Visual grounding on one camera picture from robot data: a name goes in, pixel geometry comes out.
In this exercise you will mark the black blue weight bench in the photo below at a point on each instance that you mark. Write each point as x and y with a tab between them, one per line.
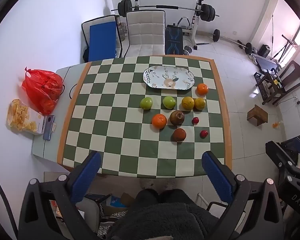
173	40

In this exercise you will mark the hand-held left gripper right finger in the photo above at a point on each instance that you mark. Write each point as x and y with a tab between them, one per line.
218	177

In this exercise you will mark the small wooden stool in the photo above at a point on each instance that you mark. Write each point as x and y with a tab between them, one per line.
257	115

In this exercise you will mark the red plastic bag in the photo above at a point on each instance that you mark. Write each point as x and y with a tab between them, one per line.
41	87

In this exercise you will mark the small dumbbell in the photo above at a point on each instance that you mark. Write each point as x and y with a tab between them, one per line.
187	50

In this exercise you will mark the small orange floor item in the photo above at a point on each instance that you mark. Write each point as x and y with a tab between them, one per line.
276	124

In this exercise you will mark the white squat rack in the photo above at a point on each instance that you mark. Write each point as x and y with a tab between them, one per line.
197	17

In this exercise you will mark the small red fruit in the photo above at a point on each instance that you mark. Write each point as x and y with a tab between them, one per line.
195	120
203	133

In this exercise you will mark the green white checkered tablecloth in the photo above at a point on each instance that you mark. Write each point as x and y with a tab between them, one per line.
110	120

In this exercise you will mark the deep orange tangerine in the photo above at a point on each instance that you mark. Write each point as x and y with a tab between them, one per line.
202	89

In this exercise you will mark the green apple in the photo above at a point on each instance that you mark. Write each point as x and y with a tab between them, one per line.
146	103
169	102

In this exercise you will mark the barbell with black plates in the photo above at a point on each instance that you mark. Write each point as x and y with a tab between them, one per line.
207	12

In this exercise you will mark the reddish brown round fruit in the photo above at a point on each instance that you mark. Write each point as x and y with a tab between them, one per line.
178	135

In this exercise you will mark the dark wooden chair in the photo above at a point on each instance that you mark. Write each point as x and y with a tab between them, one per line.
296	76

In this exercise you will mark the long floor barbell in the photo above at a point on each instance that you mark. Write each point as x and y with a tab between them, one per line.
215	35

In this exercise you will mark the yellow orange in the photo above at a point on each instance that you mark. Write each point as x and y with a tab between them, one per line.
200	104
187	103

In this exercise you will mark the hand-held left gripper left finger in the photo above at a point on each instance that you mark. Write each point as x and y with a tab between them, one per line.
86	177

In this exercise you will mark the blue book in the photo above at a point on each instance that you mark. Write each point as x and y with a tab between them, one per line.
116	201

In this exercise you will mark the clear water jug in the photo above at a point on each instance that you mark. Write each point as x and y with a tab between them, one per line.
122	31

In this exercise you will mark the brown fruit with crown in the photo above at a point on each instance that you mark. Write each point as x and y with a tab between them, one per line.
177	118

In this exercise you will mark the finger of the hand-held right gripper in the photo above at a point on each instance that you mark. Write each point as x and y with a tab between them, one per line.
296	192
282	157

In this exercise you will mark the floral deer ceramic plate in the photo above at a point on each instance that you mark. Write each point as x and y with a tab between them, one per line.
165	76

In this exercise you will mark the person's dark fleece clothing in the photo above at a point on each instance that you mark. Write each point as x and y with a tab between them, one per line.
165	217

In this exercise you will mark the grey white table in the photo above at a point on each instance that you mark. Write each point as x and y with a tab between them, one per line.
40	147

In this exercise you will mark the beige padded chair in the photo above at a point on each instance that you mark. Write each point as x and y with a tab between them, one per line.
145	32

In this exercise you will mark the black exercise machine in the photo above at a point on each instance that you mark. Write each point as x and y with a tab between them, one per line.
265	62

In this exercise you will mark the box of chips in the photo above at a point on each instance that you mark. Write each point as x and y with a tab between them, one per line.
22	116

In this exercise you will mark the grey smartphone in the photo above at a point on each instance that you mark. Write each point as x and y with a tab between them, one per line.
49	127

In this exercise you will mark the black crate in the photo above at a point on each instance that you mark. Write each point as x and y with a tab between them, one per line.
261	85

